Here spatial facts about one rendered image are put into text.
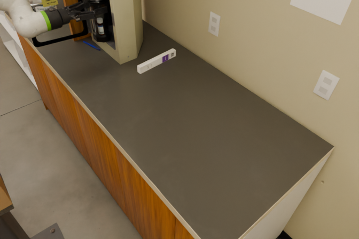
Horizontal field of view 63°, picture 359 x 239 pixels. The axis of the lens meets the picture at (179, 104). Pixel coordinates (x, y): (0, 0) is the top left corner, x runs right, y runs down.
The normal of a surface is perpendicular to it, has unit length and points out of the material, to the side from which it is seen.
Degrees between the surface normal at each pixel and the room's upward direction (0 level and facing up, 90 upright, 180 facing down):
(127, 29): 90
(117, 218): 0
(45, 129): 0
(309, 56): 90
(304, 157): 0
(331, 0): 90
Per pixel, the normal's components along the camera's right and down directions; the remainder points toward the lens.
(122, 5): 0.64, 0.54
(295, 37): -0.76, 0.42
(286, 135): 0.04, -0.73
